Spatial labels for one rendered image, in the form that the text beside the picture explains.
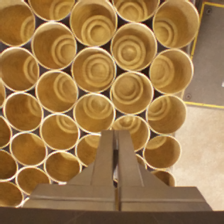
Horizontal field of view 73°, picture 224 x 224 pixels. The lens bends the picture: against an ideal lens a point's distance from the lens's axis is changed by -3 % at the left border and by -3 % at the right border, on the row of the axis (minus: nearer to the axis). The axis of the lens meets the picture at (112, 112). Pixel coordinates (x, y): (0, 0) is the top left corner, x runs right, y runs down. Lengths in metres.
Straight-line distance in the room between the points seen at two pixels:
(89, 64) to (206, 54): 1.02
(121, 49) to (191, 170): 1.77
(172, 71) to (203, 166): 1.72
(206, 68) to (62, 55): 1.06
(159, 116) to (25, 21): 0.33
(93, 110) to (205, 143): 1.62
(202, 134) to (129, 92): 1.51
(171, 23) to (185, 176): 1.79
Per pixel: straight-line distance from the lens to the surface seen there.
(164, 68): 0.34
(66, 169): 0.36
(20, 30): 0.37
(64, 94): 0.34
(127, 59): 0.32
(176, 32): 0.35
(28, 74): 0.37
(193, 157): 1.88
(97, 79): 0.32
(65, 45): 0.34
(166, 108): 0.35
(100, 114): 0.33
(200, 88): 1.26
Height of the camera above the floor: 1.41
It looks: 73 degrees down
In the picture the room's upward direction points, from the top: 178 degrees counter-clockwise
